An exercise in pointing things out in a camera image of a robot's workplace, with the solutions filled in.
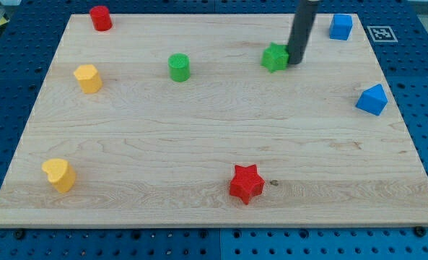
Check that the blue cube block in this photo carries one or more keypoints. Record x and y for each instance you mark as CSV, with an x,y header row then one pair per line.
x,y
340,27

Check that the blue house-shaped block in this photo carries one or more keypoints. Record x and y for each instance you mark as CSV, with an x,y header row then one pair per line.
x,y
373,100

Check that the black bolt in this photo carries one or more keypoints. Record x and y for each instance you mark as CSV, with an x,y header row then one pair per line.
x,y
420,231
19,234

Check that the black bolt left front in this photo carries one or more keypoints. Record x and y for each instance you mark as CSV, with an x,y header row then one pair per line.
x,y
19,234

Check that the yellow heart block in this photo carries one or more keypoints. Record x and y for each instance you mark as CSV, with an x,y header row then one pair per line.
x,y
61,175

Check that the red star block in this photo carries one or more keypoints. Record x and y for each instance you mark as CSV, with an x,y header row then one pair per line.
x,y
246,183

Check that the black bolt right front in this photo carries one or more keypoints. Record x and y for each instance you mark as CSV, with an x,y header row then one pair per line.
x,y
420,231

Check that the green cylinder block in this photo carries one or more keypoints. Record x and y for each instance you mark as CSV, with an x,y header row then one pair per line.
x,y
179,67

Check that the green star block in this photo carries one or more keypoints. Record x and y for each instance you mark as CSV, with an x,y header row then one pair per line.
x,y
275,57

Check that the white fiducial marker tag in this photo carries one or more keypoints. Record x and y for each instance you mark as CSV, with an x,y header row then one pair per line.
x,y
382,34

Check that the yellow hexagon block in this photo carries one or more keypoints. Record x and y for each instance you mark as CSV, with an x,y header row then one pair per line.
x,y
88,78

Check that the wooden board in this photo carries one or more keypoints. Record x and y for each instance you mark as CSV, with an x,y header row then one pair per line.
x,y
150,152

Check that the red cylinder block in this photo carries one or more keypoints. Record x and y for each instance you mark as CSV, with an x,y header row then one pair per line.
x,y
100,16

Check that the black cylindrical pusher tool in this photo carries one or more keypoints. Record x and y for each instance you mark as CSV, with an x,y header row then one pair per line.
x,y
302,25

